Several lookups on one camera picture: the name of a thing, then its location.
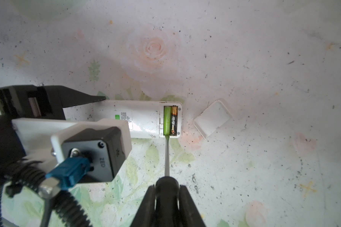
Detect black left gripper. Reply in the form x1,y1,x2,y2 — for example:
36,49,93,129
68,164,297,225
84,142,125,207
0,85,106,165

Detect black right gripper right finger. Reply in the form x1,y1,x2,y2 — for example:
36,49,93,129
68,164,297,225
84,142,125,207
179,185,206,227

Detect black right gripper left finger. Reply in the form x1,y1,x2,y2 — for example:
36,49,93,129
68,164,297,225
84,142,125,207
130,185,156,227

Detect black yellow screwdriver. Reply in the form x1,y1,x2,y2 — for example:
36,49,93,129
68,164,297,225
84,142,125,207
155,136,179,227

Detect white remote control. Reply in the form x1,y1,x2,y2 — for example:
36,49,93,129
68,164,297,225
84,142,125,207
93,100,183,139

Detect white battery cover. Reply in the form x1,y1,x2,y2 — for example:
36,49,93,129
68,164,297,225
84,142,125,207
193,98,233,140

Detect clear plastic bowl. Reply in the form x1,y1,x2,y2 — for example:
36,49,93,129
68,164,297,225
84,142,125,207
11,0,87,20

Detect green AAA battery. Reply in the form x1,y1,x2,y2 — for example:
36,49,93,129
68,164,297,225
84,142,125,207
163,106,171,136

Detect black gold AAA battery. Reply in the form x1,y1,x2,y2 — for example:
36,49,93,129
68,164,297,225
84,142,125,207
170,106,178,136

